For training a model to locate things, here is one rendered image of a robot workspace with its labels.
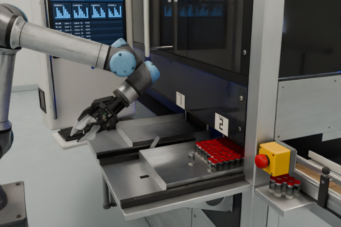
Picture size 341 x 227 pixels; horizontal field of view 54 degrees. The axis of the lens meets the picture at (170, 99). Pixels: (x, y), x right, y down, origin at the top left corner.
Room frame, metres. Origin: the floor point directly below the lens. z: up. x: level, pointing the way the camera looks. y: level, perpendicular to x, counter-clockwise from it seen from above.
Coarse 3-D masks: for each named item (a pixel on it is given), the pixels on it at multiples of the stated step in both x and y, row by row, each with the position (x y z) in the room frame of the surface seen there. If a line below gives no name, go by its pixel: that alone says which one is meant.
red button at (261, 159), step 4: (256, 156) 0.86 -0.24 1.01; (260, 156) 0.85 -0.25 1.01; (264, 156) 0.85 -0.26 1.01; (256, 160) 0.86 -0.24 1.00; (260, 160) 0.84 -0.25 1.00; (264, 160) 0.84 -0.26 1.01; (256, 164) 0.86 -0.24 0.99; (260, 164) 0.84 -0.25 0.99; (264, 164) 0.84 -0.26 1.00; (260, 168) 0.85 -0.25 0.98
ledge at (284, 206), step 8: (256, 192) 0.90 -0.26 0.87; (264, 192) 0.89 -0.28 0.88; (264, 200) 0.87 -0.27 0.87; (272, 200) 0.85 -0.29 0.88; (280, 200) 0.84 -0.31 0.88; (288, 200) 0.84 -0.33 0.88; (296, 200) 0.84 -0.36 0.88; (304, 200) 0.84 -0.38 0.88; (272, 208) 0.83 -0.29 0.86; (280, 208) 0.81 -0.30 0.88; (288, 208) 0.80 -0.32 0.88; (296, 208) 0.81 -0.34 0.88; (304, 208) 0.82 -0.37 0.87
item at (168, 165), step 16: (176, 144) 1.17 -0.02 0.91; (192, 144) 1.19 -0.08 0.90; (144, 160) 1.06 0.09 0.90; (160, 160) 1.10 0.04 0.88; (176, 160) 1.10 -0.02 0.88; (160, 176) 0.92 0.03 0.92; (176, 176) 0.98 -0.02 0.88; (192, 176) 0.98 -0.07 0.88; (208, 176) 0.93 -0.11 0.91; (224, 176) 0.95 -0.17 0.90
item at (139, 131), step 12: (132, 120) 1.46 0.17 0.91; (144, 120) 1.48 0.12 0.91; (156, 120) 1.50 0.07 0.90; (168, 120) 1.52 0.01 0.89; (180, 120) 1.54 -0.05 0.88; (120, 132) 1.35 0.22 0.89; (132, 132) 1.38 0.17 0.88; (144, 132) 1.38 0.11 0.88; (156, 132) 1.38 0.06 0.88; (168, 132) 1.38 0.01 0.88; (180, 132) 1.38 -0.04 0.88; (192, 132) 1.29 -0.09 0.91; (204, 132) 1.31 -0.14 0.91; (132, 144) 1.19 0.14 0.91; (144, 144) 1.21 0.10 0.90
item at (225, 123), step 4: (216, 116) 1.13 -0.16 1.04; (220, 116) 1.10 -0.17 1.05; (216, 120) 1.13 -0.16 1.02; (220, 120) 1.10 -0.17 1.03; (224, 120) 1.08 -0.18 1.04; (216, 124) 1.13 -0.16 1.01; (224, 124) 1.08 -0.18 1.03; (216, 128) 1.12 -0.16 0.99; (224, 128) 1.08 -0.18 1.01; (224, 132) 1.07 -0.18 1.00
